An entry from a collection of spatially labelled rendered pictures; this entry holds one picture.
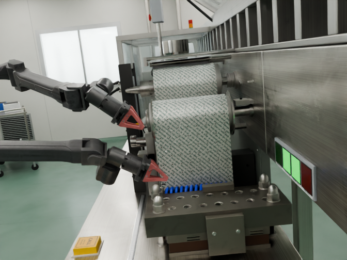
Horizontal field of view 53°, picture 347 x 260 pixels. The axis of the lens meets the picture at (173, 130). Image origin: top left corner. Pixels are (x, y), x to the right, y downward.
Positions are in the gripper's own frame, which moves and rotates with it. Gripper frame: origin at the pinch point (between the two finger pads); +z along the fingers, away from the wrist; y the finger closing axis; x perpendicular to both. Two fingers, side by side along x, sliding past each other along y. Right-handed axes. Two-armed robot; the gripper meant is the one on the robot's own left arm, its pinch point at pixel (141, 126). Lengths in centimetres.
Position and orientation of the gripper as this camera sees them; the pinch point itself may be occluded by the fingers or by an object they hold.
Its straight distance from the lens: 114.9
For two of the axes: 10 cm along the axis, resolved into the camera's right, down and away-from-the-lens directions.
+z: 8.1, 5.5, 1.8
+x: 5.8, -8.0, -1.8
